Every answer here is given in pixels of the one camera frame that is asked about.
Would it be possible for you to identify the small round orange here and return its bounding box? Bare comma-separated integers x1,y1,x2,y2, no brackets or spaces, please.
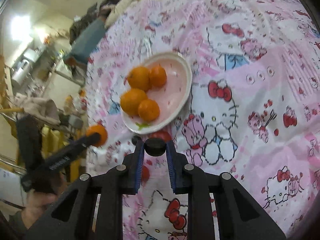
86,124,108,147

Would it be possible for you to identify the large orange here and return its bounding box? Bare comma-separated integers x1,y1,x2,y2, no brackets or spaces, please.
120,88,148,116
126,66,151,92

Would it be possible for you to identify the small mandarin orange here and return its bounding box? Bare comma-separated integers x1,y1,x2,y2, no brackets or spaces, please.
138,99,160,122

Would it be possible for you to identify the small red cherry tomato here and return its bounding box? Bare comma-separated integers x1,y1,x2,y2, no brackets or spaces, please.
141,166,150,183

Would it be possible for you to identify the large orange on plate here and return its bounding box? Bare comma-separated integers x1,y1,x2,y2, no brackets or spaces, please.
126,66,151,92

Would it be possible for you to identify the small orange on plate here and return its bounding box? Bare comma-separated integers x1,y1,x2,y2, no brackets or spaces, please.
149,64,167,88

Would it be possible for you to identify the pink white strawberry plate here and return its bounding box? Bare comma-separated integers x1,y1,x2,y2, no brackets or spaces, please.
120,51,193,135

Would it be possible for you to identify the blue mattress edge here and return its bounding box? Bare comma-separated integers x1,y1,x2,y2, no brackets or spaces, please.
63,16,106,69

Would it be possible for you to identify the white water heater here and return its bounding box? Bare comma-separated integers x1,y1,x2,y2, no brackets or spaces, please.
11,59,31,87

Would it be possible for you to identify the pile of dark clothes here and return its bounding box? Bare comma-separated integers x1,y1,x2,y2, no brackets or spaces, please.
69,0,120,45

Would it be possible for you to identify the pink Hello Kitty bedsheet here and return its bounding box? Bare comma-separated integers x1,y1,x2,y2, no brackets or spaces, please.
86,0,319,238

